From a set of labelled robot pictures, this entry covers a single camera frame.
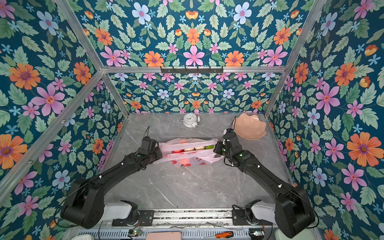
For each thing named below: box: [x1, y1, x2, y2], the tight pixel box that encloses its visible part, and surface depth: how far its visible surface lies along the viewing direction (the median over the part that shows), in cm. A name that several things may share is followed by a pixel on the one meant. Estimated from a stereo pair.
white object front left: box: [71, 234, 95, 240], surface depth 68 cm
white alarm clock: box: [180, 113, 201, 128], surface depth 113 cm
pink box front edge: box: [146, 231, 182, 240], surface depth 70 cm
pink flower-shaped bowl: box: [233, 113, 267, 140], surface depth 111 cm
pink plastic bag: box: [155, 138, 225, 168], surface depth 85 cm
